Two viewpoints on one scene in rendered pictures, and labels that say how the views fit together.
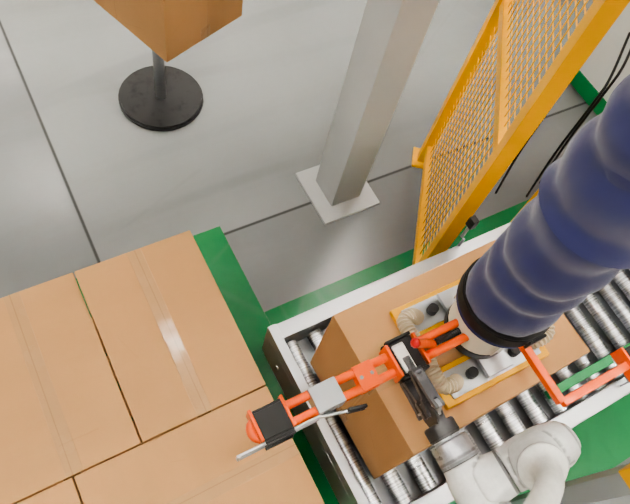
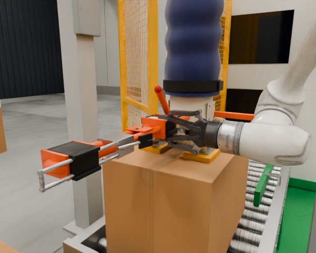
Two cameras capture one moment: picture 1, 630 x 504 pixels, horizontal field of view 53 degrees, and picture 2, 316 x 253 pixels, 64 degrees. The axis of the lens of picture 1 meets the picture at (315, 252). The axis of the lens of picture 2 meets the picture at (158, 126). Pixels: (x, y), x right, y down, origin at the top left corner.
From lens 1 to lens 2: 1.22 m
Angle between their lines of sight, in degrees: 49
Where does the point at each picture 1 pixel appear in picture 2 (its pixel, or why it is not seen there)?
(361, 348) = (131, 161)
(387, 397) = (167, 170)
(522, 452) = (267, 89)
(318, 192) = (79, 229)
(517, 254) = (176, 6)
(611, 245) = not seen: outside the picture
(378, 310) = not seen: hidden behind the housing
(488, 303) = (182, 60)
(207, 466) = not seen: outside the picture
